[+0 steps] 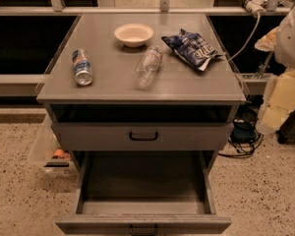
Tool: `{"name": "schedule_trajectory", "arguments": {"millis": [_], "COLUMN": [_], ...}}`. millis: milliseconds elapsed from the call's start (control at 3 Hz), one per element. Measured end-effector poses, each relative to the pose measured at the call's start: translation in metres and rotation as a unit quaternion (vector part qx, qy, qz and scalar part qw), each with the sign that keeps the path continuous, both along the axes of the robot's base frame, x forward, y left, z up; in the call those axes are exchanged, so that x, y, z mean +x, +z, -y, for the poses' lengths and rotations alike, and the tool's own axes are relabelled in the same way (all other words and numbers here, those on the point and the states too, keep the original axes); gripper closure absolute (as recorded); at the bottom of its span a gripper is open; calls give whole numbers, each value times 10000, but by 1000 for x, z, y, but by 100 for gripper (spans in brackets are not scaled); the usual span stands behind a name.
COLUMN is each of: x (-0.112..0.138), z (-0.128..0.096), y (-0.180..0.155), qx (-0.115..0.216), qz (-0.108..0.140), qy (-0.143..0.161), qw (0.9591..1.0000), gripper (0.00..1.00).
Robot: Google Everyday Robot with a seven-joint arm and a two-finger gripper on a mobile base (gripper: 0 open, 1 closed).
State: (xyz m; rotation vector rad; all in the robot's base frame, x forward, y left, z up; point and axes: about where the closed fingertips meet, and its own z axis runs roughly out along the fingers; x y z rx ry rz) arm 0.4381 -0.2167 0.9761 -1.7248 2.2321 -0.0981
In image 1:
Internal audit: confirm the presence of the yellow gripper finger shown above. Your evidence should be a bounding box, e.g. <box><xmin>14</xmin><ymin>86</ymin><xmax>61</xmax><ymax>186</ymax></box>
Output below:
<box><xmin>256</xmin><ymin>69</ymin><xmax>295</xmax><ymax>135</ymax></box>
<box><xmin>255</xmin><ymin>28</ymin><xmax>277</xmax><ymax>52</ymax></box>

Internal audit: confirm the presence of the clear plastic water bottle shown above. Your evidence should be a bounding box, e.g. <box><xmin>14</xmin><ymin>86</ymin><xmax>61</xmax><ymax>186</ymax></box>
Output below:
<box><xmin>134</xmin><ymin>45</ymin><xmax>162</xmax><ymax>89</ymax></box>

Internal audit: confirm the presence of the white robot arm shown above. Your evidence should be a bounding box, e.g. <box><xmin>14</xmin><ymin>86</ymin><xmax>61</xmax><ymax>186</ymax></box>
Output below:
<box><xmin>255</xmin><ymin>5</ymin><xmax>295</xmax><ymax>135</ymax></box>

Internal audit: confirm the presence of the grey drawer cabinet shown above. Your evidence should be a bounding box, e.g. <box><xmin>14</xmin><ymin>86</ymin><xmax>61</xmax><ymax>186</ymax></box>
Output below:
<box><xmin>35</xmin><ymin>13</ymin><xmax>247</xmax><ymax>169</ymax></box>

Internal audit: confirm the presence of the grey open bottom drawer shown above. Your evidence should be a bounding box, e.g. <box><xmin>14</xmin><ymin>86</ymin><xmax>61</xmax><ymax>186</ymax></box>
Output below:
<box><xmin>56</xmin><ymin>151</ymin><xmax>231</xmax><ymax>236</ymax></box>

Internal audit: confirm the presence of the grey middle drawer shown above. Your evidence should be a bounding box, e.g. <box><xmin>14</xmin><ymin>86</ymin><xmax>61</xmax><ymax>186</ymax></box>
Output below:
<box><xmin>52</xmin><ymin>123</ymin><xmax>233</xmax><ymax>151</ymax></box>

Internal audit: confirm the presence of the grey metal support rod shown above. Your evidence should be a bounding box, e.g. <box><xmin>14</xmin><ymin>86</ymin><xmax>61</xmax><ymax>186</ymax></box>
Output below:
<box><xmin>254</xmin><ymin>51</ymin><xmax>273</xmax><ymax>79</ymax></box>

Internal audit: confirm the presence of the white power strip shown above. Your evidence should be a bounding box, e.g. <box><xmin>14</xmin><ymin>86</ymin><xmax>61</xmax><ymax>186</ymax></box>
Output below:
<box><xmin>239</xmin><ymin>0</ymin><xmax>266</xmax><ymax>17</ymax></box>

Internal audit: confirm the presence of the blue chip bag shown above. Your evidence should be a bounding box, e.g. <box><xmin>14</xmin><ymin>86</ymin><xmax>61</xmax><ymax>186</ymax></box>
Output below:
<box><xmin>161</xmin><ymin>29</ymin><xmax>220</xmax><ymax>71</ymax></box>

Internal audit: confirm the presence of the white paper bowl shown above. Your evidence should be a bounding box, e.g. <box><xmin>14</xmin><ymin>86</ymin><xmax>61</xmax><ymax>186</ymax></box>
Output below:
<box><xmin>114</xmin><ymin>24</ymin><xmax>154</xmax><ymax>48</ymax></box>

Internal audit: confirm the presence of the orange fruit in bin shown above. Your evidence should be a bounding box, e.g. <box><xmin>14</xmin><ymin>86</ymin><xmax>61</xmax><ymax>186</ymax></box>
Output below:
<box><xmin>53</xmin><ymin>148</ymin><xmax>71</xmax><ymax>160</ymax></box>

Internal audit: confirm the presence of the clear plastic storage bin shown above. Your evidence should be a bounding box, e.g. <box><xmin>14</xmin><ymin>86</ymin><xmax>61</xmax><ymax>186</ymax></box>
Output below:
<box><xmin>28</xmin><ymin>116</ymin><xmax>77</xmax><ymax>175</ymax></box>

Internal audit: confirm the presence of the white power cable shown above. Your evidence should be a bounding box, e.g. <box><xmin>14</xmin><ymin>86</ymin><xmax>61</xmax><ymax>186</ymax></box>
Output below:
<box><xmin>227</xmin><ymin>12</ymin><xmax>262</xmax><ymax>63</ymax></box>

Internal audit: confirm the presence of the black cable bundle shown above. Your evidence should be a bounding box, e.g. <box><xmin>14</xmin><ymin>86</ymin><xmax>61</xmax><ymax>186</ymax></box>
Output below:
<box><xmin>217</xmin><ymin>105</ymin><xmax>265</xmax><ymax>159</ymax></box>

